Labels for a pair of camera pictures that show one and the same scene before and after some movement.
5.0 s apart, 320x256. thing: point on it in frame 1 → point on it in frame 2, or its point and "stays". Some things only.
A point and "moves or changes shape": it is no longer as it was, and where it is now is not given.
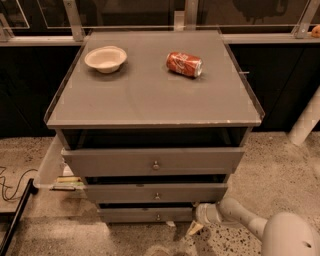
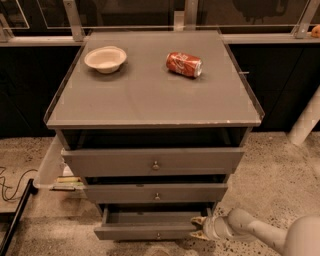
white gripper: [204, 213] → [210, 227]
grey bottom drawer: [146, 215] moves or changes shape
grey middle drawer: [156, 193] stays
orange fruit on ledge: [316, 31] stays
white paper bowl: [106, 59] stays
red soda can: [184, 64] stays
